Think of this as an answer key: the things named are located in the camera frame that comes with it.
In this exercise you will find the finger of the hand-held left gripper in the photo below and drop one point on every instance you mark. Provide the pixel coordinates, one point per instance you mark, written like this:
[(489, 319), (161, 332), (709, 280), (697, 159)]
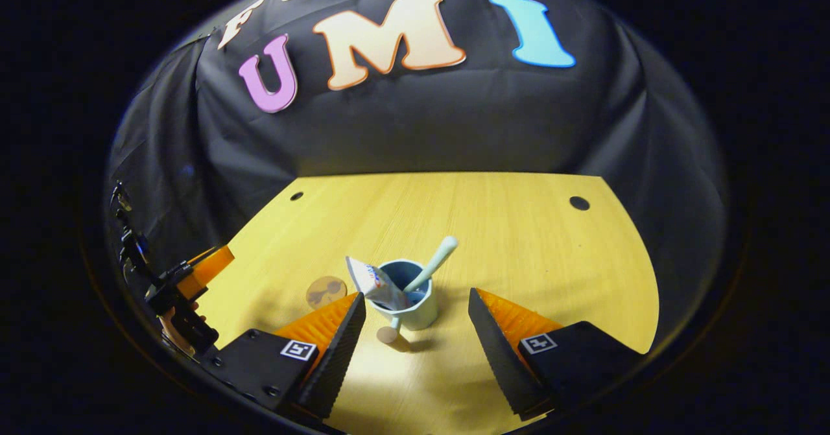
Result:
[(211, 268)]

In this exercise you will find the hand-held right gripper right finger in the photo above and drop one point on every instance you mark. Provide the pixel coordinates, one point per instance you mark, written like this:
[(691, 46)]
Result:
[(502, 351)]

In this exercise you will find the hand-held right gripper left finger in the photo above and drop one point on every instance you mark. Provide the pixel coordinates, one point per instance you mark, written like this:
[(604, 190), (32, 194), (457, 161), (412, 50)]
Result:
[(327, 357)]

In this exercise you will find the round brown coaster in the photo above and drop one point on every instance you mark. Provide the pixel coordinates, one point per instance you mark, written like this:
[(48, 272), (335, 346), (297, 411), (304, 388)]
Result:
[(324, 291)]

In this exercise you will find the white toothpaste tube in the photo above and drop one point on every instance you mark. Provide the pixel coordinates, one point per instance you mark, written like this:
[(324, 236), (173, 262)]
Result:
[(376, 286)]

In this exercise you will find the light blue cup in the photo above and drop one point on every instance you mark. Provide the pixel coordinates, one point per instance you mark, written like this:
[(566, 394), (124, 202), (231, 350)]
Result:
[(421, 312)]

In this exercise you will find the pale green toothbrush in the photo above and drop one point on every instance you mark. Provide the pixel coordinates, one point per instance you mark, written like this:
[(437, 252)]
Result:
[(434, 263)]

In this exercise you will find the wooden desktop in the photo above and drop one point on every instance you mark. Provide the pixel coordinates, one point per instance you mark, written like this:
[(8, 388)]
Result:
[(519, 247)]

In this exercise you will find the black backdrop cloth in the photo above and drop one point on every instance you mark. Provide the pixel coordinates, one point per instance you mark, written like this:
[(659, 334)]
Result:
[(454, 117)]

